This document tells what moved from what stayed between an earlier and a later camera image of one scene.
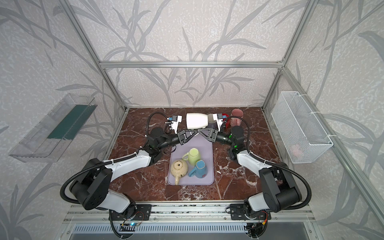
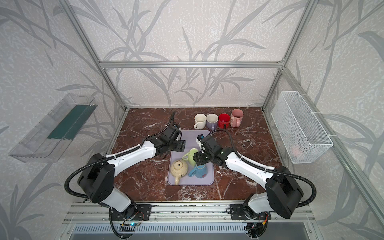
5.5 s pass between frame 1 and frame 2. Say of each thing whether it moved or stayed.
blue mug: stayed
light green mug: stayed
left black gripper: moved
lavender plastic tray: stayed
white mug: moved
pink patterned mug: stayed
